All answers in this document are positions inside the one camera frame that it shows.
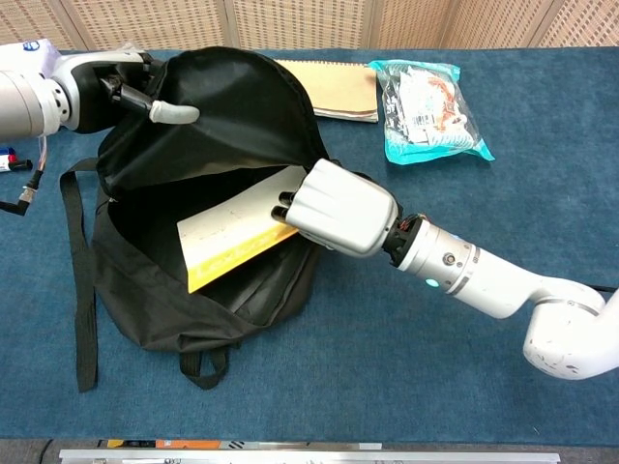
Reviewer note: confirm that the black fabric backpack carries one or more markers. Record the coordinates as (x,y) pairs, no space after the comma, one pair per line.
(232,111)

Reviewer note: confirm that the white yellow Lexicon book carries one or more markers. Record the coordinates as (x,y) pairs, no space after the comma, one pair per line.
(232,232)

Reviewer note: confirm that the aluminium profile rail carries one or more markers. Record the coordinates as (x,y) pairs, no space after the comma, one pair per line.
(309,456)

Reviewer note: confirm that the orange labelled edge strip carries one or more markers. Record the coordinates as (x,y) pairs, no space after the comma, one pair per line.
(193,443)

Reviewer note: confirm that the teal plastic snack bag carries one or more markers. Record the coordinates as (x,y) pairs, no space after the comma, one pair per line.
(425,116)

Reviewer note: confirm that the red cap marker pen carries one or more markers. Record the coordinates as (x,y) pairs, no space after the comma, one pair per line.
(12,158)

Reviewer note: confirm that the wicker folding screen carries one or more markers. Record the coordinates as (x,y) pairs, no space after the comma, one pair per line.
(300,21)

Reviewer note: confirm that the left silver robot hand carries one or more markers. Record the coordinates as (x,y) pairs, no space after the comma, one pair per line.
(87,87)

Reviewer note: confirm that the blue cap marker pen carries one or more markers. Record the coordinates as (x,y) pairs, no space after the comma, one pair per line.
(6,152)

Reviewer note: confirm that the brown spiral notebook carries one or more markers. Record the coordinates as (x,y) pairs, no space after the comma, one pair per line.
(338,87)

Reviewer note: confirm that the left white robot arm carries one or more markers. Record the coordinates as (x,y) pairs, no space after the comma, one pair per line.
(24,106)

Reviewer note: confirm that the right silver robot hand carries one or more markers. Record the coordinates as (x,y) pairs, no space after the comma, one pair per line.
(343,208)

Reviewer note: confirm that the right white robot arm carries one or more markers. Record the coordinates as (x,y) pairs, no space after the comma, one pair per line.
(498,285)

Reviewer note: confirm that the black cap marker pen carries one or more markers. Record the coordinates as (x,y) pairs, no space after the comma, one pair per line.
(21,165)

